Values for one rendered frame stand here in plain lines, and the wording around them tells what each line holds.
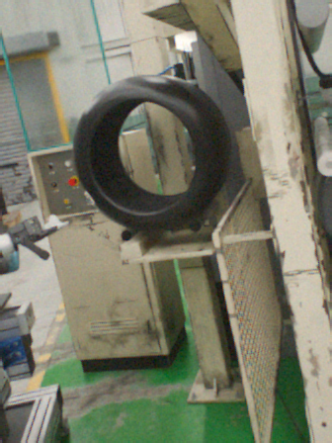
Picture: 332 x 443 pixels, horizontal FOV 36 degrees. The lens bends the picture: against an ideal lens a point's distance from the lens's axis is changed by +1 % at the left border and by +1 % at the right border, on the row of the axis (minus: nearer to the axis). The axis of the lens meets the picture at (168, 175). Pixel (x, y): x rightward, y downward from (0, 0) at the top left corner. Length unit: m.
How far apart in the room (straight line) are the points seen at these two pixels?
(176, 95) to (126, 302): 1.34
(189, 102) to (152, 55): 0.50
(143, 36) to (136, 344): 1.60
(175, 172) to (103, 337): 1.11
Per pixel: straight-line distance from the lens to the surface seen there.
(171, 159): 2.23
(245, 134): 2.08
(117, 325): 2.86
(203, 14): 1.60
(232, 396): 2.54
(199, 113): 1.78
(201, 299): 2.39
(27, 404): 2.52
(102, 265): 2.74
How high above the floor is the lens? 1.34
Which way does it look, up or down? 7 degrees down
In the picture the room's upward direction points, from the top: 12 degrees counter-clockwise
